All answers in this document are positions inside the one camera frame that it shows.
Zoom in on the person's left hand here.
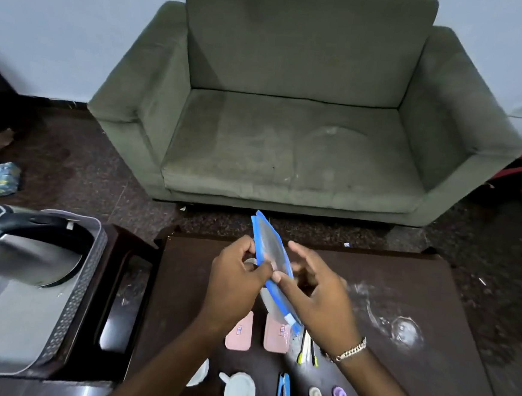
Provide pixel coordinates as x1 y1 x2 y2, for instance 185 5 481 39
196 233 277 339

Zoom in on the silver chain bracelet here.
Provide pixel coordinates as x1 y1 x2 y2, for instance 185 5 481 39
325 334 368 366

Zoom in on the pink eraser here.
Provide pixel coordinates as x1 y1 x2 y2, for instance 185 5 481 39
224 309 255 352
262 312 293 354

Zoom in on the clear blue zip pouch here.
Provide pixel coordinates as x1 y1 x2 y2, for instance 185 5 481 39
242 210 313 338

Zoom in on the person's right forearm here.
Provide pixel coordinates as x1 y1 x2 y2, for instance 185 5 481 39
326 345 447 396

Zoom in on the person's right hand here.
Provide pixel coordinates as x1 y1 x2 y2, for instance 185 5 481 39
266 240 373 361

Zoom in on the green fabric sofa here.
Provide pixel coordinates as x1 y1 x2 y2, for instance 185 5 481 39
79 0 522 237

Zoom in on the blue stapler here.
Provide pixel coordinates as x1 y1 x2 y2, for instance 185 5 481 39
276 372 294 396

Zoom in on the white cup with handle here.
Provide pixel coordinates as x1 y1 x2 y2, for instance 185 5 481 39
217 370 258 396

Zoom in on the person's left forearm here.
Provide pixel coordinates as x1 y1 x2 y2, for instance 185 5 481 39
103 308 235 396

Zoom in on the steel kettle with black handle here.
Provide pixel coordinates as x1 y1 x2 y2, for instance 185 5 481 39
0 204 98 292

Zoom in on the grey perforated metal tray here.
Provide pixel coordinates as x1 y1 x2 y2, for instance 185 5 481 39
0 206 111 384

